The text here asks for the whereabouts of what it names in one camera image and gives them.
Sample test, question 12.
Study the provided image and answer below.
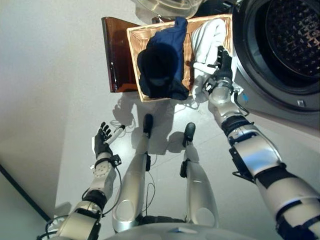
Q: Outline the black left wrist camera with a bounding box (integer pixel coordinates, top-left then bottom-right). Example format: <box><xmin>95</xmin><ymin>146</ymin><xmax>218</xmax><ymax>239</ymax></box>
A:
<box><xmin>109</xmin><ymin>154</ymin><xmax>123</xmax><ymax>168</ymax></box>

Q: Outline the white garment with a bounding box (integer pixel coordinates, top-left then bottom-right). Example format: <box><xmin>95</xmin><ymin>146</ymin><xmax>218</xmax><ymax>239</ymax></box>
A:
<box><xmin>191</xmin><ymin>18</ymin><xmax>245</xmax><ymax>103</ymax></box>

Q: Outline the black garment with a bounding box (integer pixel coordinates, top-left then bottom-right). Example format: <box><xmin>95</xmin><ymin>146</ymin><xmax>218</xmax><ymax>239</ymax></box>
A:
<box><xmin>136</xmin><ymin>42</ymin><xmax>190</xmax><ymax>101</ymax></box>

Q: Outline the round glass washer door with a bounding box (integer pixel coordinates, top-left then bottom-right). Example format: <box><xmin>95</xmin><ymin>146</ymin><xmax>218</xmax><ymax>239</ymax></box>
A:
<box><xmin>134</xmin><ymin>0</ymin><xmax>204</xmax><ymax>20</ymax></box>

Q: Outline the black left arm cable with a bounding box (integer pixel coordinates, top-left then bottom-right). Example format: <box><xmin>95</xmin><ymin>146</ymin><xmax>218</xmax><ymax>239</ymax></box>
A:
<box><xmin>101</xmin><ymin>162</ymin><xmax>124</xmax><ymax>216</ymax></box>

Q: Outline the thin black tether cable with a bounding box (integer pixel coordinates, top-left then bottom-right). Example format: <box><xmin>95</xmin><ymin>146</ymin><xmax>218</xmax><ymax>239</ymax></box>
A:
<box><xmin>144</xmin><ymin>151</ymin><xmax>156</xmax><ymax>219</ymax></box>

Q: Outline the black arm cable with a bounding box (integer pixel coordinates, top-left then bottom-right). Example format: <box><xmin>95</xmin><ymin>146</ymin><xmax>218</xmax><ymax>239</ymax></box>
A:
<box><xmin>101</xmin><ymin>162</ymin><xmax>124</xmax><ymax>216</ymax></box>
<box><xmin>232</xmin><ymin>86</ymin><xmax>251</xmax><ymax>118</ymax></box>

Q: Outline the silver robot leg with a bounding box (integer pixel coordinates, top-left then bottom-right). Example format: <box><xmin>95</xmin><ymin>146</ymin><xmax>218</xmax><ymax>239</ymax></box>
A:
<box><xmin>111</xmin><ymin>113</ymin><xmax>155</xmax><ymax>234</ymax></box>
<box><xmin>179</xmin><ymin>122</ymin><xmax>220</xmax><ymax>229</ymax></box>

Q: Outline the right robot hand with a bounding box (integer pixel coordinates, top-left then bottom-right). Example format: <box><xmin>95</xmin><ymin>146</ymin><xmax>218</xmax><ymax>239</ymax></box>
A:
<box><xmin>193</xmin><ymin>45</ymin><xmax>235</xmax><ymax>82</ymax></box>

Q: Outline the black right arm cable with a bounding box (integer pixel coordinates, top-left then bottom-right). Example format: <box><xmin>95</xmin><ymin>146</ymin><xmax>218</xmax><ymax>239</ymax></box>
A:
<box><xmin>232</xmin><ymin>86</ymin><xmax>251</xmax><ymax>118</ymax></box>

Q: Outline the wicker laundry basket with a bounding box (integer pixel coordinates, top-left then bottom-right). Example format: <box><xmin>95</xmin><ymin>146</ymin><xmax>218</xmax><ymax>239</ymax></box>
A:
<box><xmin>126</xmin><ymin>13</ymin><xmax>235</xmax><ymax>103</ymax></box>

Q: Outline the dark grey washing machine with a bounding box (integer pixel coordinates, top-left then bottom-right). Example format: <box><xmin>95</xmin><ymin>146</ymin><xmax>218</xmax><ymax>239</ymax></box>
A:
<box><xmin>197</xmin><ymin>0</ymin><xmax>320</xmax><ymax>118</ymax></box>

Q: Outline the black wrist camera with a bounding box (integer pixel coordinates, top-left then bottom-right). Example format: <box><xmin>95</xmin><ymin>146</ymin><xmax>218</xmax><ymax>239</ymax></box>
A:
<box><xmin>202</xmin><ymin>79</ymin><xmax>216</xmax><ymax>95</ymax></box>
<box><xmin>109</xmin><ymin>154</ymin><xmax>123</xmax><ymax>168</ymax></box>

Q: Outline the grey robot torso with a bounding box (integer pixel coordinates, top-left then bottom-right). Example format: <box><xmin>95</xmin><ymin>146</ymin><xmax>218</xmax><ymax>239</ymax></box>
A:
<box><xmin>104</xmin><ymin>222</ymin><xmax>258</xmax><ymax>240</ymax></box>

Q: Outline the right silver robot leg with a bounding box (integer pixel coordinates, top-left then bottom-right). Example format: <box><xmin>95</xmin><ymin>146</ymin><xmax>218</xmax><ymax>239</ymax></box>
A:
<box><xmin>179</xmin><ymin>122</ymin><xmax>220</xmax><ymax>229</ymax></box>

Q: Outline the left silver robot leg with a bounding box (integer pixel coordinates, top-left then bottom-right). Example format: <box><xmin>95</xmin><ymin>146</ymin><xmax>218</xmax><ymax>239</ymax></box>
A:
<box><xmin>111</xmin><ymin>113</ymin><xmax>155</xmax><ymax>234</ymax></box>

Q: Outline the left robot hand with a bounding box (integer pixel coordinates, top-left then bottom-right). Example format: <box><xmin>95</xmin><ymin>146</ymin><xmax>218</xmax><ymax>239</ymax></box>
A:
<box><xmin>93</xmin><ymin>121</ymin><xmax>126</xmax><ymax>160</ymax></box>

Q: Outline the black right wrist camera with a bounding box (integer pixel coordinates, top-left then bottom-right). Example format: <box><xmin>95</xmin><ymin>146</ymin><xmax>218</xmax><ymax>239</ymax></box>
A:
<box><xmin>202</xmin><ymin>79</ymin><xmax>216</xmax><ymax>95</ymax></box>

